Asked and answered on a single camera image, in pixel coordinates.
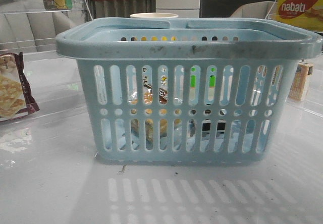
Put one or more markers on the packaged bread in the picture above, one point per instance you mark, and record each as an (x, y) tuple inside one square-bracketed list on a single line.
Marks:
[(152, 125)]

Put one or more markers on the light blue plastic basket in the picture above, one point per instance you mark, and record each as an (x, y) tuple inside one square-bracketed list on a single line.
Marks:
[(231, 123)]

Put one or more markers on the colourful rubik's cube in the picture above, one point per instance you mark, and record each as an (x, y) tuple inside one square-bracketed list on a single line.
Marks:
[(211, 75)]

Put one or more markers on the left clear acrylic shelf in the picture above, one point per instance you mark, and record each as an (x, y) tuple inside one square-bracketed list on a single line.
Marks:
[(27, 27)]

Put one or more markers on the beige small snack box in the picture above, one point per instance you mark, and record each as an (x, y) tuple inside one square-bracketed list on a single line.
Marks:
[(300, 85)]

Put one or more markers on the brown cracker snack bag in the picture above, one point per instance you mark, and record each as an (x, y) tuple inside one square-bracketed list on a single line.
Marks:
[(16, 94)]

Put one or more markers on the yellow nabati wafer box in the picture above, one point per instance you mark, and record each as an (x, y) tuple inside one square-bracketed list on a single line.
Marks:
[(306, 14)]

